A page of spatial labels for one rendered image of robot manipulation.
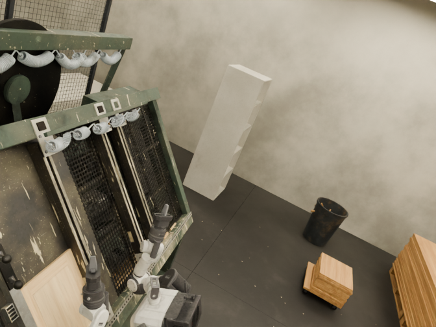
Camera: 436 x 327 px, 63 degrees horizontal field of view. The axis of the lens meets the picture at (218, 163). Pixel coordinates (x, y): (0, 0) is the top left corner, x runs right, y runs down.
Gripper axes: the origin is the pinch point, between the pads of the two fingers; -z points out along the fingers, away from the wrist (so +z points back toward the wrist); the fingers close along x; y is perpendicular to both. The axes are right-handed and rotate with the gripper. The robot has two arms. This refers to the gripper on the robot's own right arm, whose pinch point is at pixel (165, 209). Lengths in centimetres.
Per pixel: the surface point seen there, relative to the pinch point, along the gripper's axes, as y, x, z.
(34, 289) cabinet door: 9, 55, 47
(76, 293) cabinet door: 14, 28, 56
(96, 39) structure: 114, 9, -83
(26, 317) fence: -1, 60, 54
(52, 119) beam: 48, 52, -28
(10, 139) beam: 32, 75, -17
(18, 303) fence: 2, 64, 48
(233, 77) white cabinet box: 212, -249, -125
